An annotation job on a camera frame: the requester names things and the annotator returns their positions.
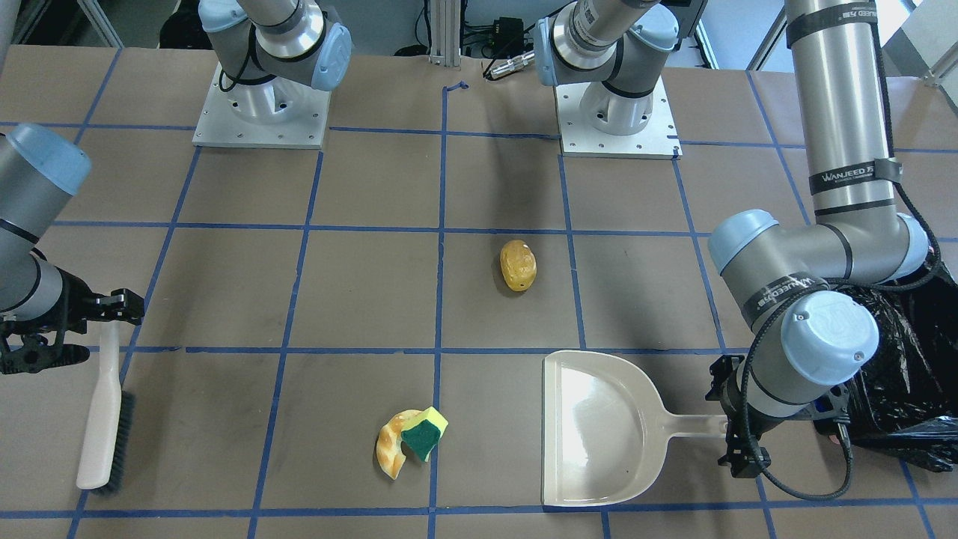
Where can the braided croissant bread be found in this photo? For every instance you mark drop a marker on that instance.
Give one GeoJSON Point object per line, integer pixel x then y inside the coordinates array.
{"type": "Point", "coordinates": [387, 450]}

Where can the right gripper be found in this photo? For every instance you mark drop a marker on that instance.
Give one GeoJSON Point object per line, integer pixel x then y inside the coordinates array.
{"type": "Point", "coordinates": [77, 296]}

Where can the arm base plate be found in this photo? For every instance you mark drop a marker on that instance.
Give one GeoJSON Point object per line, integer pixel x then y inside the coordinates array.
{"type": "Point", "coordinates": [262, 112]}
{"type": "Point", "coordinates": [596, 123]}

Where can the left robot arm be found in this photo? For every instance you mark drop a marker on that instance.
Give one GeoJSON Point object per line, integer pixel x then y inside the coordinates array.
{"type": "Point", "coordinates": [809, 337]}

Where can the yellow green sponge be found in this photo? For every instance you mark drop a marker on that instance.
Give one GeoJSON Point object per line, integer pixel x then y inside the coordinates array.
{"type": "Point", "coordinates": [423, 432]}

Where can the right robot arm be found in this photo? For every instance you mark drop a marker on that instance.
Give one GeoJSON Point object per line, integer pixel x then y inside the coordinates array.
{"type": "Point", "coordinates": [261, 45]}

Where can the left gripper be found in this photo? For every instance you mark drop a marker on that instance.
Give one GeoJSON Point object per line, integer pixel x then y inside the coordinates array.
{"type": "Point", "coordinates": [736, 421]}

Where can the aluminium frame post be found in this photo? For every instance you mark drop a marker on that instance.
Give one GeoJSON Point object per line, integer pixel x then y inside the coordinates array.
{"type": "Point", "coordinates": [445, 19]}

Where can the black-lined trash bin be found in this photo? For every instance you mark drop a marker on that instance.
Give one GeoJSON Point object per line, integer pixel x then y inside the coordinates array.
{"type": "Point", "coordinates": [903, 402]}

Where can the beige plastic dustpan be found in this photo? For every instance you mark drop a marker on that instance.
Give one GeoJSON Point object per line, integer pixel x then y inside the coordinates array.
{"type": "Point", "coordinates": [605, 429]}

